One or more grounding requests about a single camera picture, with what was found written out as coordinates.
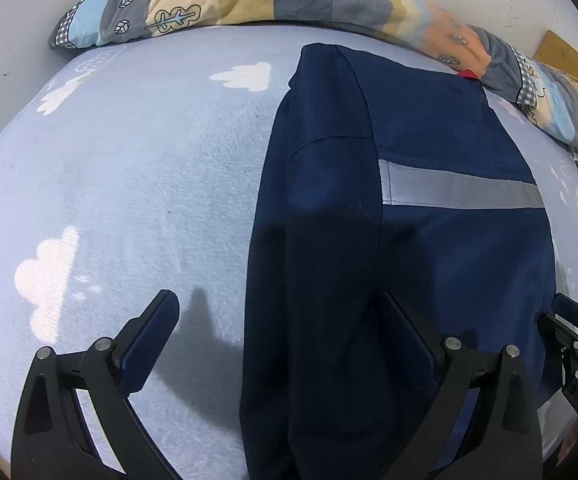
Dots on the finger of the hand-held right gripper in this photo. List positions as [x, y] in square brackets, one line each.
[571, 310]

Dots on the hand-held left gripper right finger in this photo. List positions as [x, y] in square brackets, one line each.
[409, 345]

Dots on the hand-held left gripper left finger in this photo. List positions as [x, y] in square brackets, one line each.
[144, 350]

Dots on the navy blue work jacket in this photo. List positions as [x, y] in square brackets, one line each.
[329, 210]

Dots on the light blue cloud-print bed sheet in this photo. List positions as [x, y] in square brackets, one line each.
[119, 185]

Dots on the wooden board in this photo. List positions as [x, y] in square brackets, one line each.
[564, 57]

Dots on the red cloth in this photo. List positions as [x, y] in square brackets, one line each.
[469, 76]

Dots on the patchwork leaf-print quilt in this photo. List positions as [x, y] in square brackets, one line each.
[249, 0]

